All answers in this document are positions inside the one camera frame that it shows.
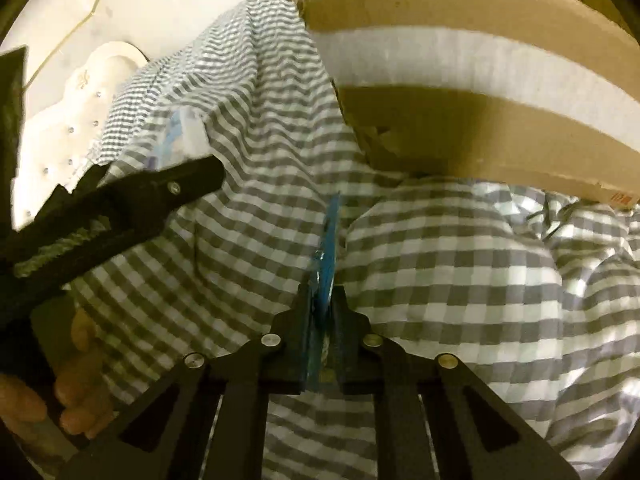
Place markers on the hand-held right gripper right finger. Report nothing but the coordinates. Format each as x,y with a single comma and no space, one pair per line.
344,345

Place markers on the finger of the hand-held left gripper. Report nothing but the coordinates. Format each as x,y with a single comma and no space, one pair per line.
130,205
11,125

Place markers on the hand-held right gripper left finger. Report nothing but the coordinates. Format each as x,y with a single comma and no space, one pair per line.
301,345

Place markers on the small blue packet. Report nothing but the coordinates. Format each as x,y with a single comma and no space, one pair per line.
327,260

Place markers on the brown cardboard box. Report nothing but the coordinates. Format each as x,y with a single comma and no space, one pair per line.
450,10

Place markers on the person's left hand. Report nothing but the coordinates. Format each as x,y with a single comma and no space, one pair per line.
85,390

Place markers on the white tufted headboard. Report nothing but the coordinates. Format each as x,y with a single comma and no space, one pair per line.
65,125

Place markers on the blue white plastic packet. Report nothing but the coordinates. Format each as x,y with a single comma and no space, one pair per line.
180,135

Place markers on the grey white checked blanket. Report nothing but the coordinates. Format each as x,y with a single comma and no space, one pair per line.
450,285

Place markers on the gold wall trim strip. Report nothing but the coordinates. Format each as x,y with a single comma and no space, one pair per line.
75,25

